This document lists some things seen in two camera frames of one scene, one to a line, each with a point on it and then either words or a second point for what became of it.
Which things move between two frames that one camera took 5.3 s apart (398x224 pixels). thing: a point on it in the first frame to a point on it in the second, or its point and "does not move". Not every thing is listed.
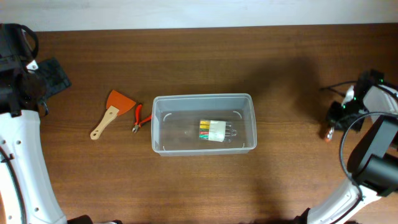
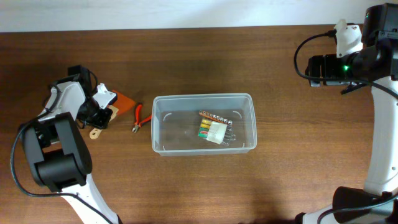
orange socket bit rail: [329, 135] to [228, 122]
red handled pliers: [137, 115] does not move
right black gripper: [333, 120] to [326, 61]
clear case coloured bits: [216, 130] does not move
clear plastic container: [203, 124] does not move
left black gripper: [54, 67] to [101, 122]
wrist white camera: [349, 96] to [348, 38]
